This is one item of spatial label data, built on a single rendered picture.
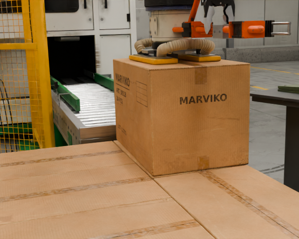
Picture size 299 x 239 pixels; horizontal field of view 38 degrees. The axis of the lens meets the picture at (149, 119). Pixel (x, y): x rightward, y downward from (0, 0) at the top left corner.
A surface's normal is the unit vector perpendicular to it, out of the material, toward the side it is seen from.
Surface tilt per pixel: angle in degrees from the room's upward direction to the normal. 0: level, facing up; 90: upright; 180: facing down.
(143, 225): 0
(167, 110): 90
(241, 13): 90
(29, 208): 0
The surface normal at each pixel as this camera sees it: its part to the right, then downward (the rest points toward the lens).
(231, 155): 0.29, 0.19
